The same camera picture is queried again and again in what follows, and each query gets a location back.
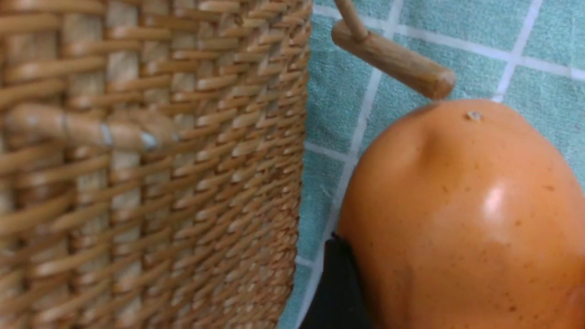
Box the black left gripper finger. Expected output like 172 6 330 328
299 233 372 329

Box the brown potato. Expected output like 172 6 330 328
337 99 585 329

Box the woven wicker basket green lining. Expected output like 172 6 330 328
0 0 313 329

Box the wooden basket toggle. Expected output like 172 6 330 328
331 0 456 100

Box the green checkered tablecloth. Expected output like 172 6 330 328
277 0 585 329

